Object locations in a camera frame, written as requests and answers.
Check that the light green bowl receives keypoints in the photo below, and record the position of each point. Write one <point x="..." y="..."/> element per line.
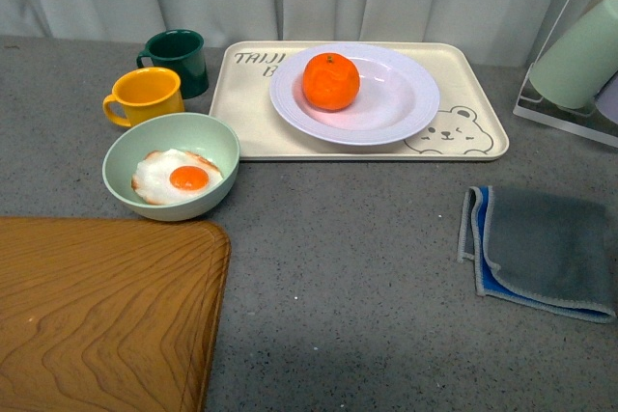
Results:
<point x="200" y="134"/>

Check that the dark green mug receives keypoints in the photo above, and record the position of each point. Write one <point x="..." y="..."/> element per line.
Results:
<point x="180" y="50"/>

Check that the white ridged plate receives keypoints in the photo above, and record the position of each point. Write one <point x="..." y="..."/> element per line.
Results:
<point x="397" y="97"/>

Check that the fake fried egg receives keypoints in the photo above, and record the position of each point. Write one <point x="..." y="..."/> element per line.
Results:
<point x="173" y="176"/>

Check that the orange fruit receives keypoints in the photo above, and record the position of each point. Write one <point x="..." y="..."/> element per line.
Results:
<point x="330" y="81"/>

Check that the yellow mug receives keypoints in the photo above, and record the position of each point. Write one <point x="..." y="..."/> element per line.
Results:
<point x="143" y="94"/>

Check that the wooden cutting board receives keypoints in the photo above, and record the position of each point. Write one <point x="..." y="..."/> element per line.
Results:
<point x="109" y="314"/>

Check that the cream bear serving tray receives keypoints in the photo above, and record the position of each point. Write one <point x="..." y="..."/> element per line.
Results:
<point x="465" y="127"/>

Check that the grey blue folded cloth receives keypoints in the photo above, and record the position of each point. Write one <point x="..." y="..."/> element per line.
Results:
<point x="539" y="250"/>

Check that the green plastic cup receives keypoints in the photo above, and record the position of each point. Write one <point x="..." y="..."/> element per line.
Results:
<point x="579" y="63"/>

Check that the purple plastic cup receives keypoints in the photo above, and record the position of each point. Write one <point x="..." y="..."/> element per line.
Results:
<point x="607" y="104"/>

